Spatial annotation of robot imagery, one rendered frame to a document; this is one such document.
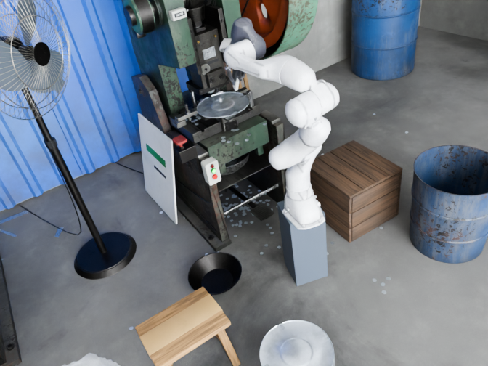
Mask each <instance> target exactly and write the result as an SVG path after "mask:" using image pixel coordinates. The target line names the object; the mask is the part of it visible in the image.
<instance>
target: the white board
mask: <svg viewBox="0 0 488 366"><path fill-rule="evenodd" d="M138 119H139V133H140V141H141V148H142V162H143V169H144V177H145V190H146V191H147V193H148V194H149V195H150V196H151V197H152V198H153V200H154V201H155V202H156V203H157V204H158V205H159V206H160V207H161V208H162V209H163V210H164V211H165V213H166V214H167V215H168V216H169V217H170V218H171V220H172V221H173V222H174V223H175V224H177V213H176V190H175V177H174V154H173V142H172V140H171V139H170V138H169V137H167V136H166V135H165V134H164V133H163V132H162V131H161V130H159V129H158V128H157V127H156V126H154V125H153V124H152V123H151V122H149V121H148V120H147V119H146V118H145V117H144V116H143V115H141V114H140V113H138Z"/></svg>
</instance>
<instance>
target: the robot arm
mask: <svg viewBox="0 0 488 366"><path fill-rule="evenodd" d="M219 51H220V52H223V53H224V61H225V62H226V64H227V65H228V67H227V66H226V67H225V69H226V70H227V74H228V77H229V80H230V81H231V82H232V84H233V88H234V90H235V91H237V90H238V86H239V83H240V82H241V81H242V79H241V78H244V77H245V74H246V73H248V74H250V75H252V76H255V77H257V78H260V79H264V80H268V81H275V82H278V83H279V84H282V85H284V86H286V87H288V88H290V89H293V90H295V91H298V92H301V93H302V94H300V95H298V96H297V97H295V98H294V99H291V100H290V101H289V102H287V103H286V106H285V114H286V117H287V119H288V120H289V122H290V123H292V124H293V125H294V126H297V127H299V129H298V130H297V131H296V132H295V133H294V134H292V135H291V136H289V137H288V138H287V139H285V140H284V141H283V142H281V143H280V144H279V145H278V146H276V147H275V148H273V149H272V150H270V152H269V162H270V163H271V165H272V166H273V167H274V168H275V169H277V170H281V169H285V168H286V169H287V170H286V172H285V178H286V195H285V208H284V209H283V211H282V213H283V214H284V215H285V216H286V217H287V218H288V219H289V221H290V222H291V223H292V224H293V225H294V226H295V227H296V228H297V229H310V228H312V227H316V226H319V225H321V224H322V223H323V222H324V221H325V218H324V216H323V214H322V211H321V208H320V202H318V201H317V200H316V199H315V198H316V197H317V196H316V195H314V193H313V189H312V185H311V183H310V171H311V167H312V164H313V162H314V159H315V157H316V156H317V154H318V153H319V152H320V150H321V147H322V143H323V142H324V141H325V140H326V139H327V137H328V134H329V133H330V130H331V127H330V123H329V121H328V119H326V118H324V117H322V115H324V114H326V113H327V112H328V111H330V110H332V109H333V108H334V107H336V106H337V105H338V103H339V94H338V91H337V89H336V88H335V87H334V86H333V85H332V84H330V83H328V82H325V81H324V80H316V76H315V73H314V71H313V70H312V69H311V68H310V67H309V66H307V65H306V64H305V63H303V62H302V61H300V60H298V59H297V58H295V57H293V56H291V55H287V54H281V55H277V56H275V57H270V58H268V59H265V60H258V59H260V58H262V57H264V55H265V53H266V43H265V41H264V39H263V38H262V37H261V36H260V35H259V34H257V33H256V32H255V30H254V28H253V24H252V21H251V20H250V19H248V18H247V17H240V18H238V19H236V20H235V21H234V22H233V24H232V30H231V38H225V39H224V40H223V41H222V43H221V46H220V48H219ZM231 68H232V69H233V70H232V73H231Z"/></svg>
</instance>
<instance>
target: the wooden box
mask: <svg viewBox="0 0 488 366"><path fill-rule="evenodd" d="M401 182H402V168H401V167H399V166H398V165H396V164H394V163H392V162H391V161H389V160H387V159H385V158H384V157H382V156H380V155H379V154H377V153H375V152H373V151H372V150H370V149H368V148H366V147H365V146H363V145H361V144H360V143H358V142H356V141H354V140H352V141H350V142H348V143H346V144H344V145H342V146H340V147H338V148H336V149H334V150H331V151H330V152H327V153H325V154H324V155H321V156H320V157H317V158H315V159H314V162H313V164H312V167H311V171H310V183H311V185H312V189H313V193H314V195H316V196H317V197H316V198H315V199H316V200H317V201H318V202H320V207H321V209H322V210H323V211H324V212H325V223H326V224H327V225H329V226H330V227H331V228H332V229H334V230H335V231H336V232H337V233H338V234H339V235H340V236H341V237H343V238H344V239H345V240H347V241H348V242H349V243H350V242H351V241H354V240H356V239H357V238H359V237H361V236H363V235H365V234H366V233H368V232H369V231H371V230H373V229H375V228H376V227H379V226H380V225H382V224H383V223H385V222H387V221H388V220H390V219H393V218H394V217H395V216H397V215H398V213H399V198H400V190H401V187H400V186H401Z"/></svg>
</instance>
